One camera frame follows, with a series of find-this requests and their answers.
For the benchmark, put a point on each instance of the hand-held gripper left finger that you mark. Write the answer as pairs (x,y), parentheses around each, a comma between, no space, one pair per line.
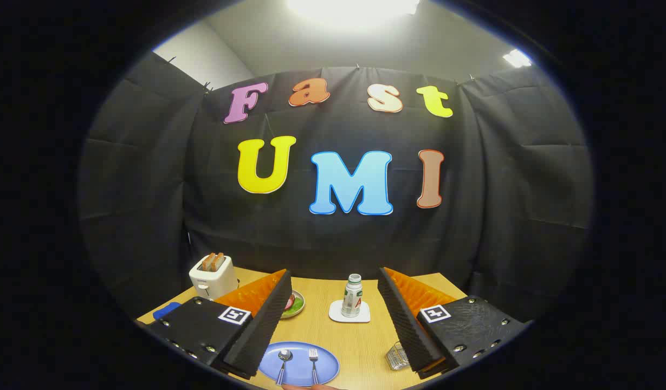
(267,325)

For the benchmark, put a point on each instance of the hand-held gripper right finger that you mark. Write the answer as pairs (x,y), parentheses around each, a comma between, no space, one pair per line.
(403,325)

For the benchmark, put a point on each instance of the pink ham slice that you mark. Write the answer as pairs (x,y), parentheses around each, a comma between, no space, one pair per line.
(289,302)

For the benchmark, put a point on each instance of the green lettuce leaf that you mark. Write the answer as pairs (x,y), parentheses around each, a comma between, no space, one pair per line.
(296,309)

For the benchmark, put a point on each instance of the white square coaster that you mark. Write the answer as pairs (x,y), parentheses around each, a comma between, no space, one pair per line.
(365,317)

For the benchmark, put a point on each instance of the oval food plate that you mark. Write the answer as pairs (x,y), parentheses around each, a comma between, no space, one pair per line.
(302,302)

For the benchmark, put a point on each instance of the white plastic bottle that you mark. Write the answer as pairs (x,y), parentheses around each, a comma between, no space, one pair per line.
(352,300)

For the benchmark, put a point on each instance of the white toaster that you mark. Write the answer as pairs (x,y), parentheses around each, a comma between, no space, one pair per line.
(213,281)

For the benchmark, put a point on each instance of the blue round plate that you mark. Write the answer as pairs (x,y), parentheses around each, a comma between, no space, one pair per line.
(327,368)

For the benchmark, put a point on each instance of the brown toast slice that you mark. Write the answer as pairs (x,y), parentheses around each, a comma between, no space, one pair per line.
(208,263)
(219,261)

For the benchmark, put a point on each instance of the black backdrop cloth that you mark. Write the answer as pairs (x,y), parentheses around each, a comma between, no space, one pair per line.
(311,244)

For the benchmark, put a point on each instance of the blue folded cloth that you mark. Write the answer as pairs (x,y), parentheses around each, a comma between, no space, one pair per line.
(166,310)

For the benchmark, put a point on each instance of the ceiling light panel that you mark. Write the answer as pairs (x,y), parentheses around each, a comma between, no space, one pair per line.
(517,58)
(354,8)

